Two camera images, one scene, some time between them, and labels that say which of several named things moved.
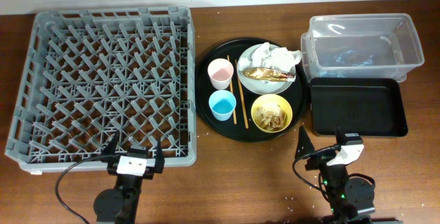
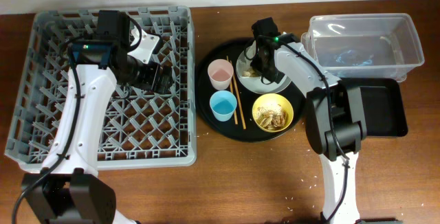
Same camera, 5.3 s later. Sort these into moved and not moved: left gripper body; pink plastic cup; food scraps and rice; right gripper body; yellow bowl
Moved: left gripper body; right gripper body
Not moved: food scraps and rice; yellow bowl; pink plastic cup
